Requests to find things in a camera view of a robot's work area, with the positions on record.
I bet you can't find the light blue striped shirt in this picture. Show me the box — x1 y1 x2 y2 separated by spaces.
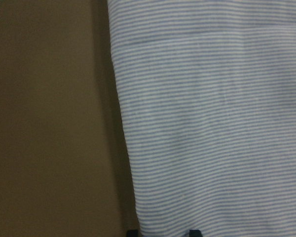
108 0 296 237

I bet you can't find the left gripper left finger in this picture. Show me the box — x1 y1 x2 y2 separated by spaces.
127 229 138 237

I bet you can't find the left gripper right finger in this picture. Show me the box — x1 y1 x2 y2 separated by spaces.
188 230 201 237

